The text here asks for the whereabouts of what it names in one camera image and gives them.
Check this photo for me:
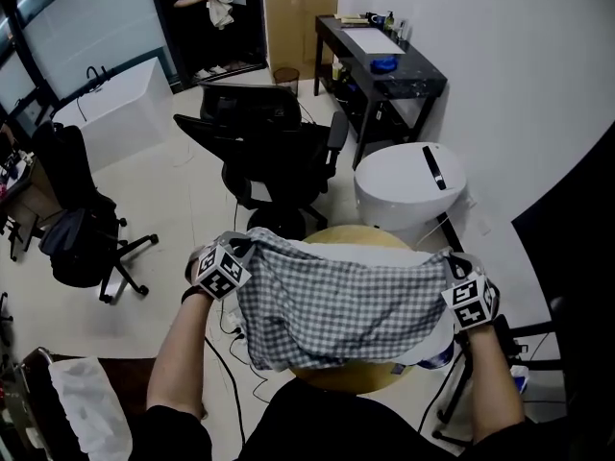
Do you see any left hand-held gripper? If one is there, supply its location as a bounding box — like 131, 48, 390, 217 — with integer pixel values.
195, 230, 258, 302

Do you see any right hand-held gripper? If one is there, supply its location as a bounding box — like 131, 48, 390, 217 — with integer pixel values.
440, 250, 499, 330

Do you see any white pillow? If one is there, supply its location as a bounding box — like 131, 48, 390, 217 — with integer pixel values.
287, 240, 455, 369

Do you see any grey checkered pillowcase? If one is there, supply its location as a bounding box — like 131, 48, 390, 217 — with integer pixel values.
234, 227, 455, 373

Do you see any person's right forearm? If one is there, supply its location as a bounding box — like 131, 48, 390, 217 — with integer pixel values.
463, 324, 526, 444

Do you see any person's left forearm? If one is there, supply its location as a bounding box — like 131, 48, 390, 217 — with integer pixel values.
146, 295, 212, 420

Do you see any person's left hand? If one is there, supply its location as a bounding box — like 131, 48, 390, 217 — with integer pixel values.
184, 245, 207, 286

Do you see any black round floor stand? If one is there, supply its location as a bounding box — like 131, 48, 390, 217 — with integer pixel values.
247, 206, 308, 239

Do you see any black metal stand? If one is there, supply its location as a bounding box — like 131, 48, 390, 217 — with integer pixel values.
431, 295, 568, 446

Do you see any black mesh office chair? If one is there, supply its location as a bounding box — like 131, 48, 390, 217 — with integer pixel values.
172, 82, 350, 239

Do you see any round wooden stool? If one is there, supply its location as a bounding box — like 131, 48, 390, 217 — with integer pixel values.
290, 224, 419, 396

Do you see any large black panel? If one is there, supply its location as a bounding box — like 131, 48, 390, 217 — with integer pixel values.
511, 134, 615, 461

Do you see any black mesh wastebasket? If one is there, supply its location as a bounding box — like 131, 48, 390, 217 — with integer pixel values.
273, 67, 301, 96

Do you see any white bathtub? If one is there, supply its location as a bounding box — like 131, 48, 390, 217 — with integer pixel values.
52, 57, 174, 175

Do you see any black side table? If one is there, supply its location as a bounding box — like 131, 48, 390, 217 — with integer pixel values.
314, 14, 449, 170

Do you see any brown laundry cart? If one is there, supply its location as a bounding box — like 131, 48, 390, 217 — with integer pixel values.
13, 346, 160, 461

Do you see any black high-back office chair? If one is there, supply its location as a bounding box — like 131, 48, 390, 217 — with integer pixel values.
31, 121, 160, 304

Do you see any person's black clothing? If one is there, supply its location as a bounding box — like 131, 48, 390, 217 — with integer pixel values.
129, 379, 486, 461

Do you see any blue cloth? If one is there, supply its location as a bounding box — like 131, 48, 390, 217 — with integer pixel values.
370, 55, 400, 74

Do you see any brown cardboard sheet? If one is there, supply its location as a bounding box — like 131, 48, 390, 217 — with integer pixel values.
263, 0, 340, 84

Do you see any white laundry bag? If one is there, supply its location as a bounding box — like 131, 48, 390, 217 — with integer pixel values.
47, 356, 134, 455

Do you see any brown office desk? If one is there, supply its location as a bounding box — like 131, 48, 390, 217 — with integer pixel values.
0, 154, 63, 254

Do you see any black faucet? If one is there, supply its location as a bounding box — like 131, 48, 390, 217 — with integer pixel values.
85, 64, 114, 93

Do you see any white tray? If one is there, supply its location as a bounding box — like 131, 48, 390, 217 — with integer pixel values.
341, 27, 407, 56

